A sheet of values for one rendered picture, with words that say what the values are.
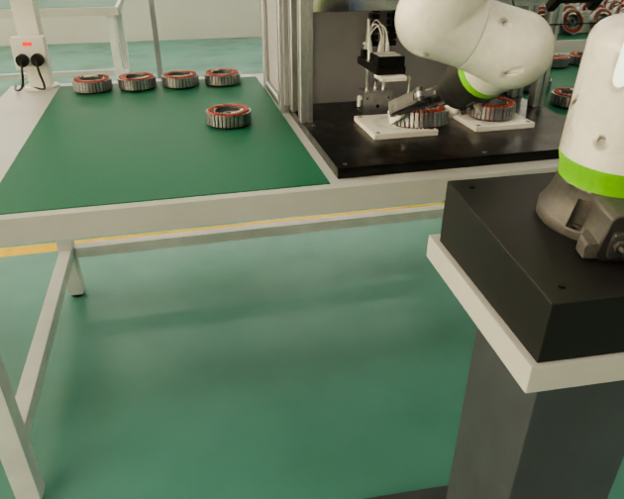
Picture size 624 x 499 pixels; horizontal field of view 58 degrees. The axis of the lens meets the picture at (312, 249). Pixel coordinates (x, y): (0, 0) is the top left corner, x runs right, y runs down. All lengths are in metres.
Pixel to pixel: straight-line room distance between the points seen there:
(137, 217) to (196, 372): 0.84
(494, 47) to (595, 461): 0.63
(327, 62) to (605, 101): 0.94
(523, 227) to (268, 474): 0.97
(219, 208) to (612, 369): 0.67
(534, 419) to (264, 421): 0.91
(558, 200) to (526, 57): 0.21
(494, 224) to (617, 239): 0.14
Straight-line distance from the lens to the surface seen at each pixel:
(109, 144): 1.37
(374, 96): 1.45
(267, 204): 1.05
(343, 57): 1.54
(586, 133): 0.73
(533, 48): 0.87
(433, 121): 1.17
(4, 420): 1.38
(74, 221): 1.05
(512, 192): 0.85
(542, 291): 0.65
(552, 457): 0.94
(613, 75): 0.70
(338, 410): 1.64
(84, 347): 1.98
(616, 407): 0.93
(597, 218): 0.73
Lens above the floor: 1.16
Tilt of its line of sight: 29 degrees down
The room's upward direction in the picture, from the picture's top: straight up
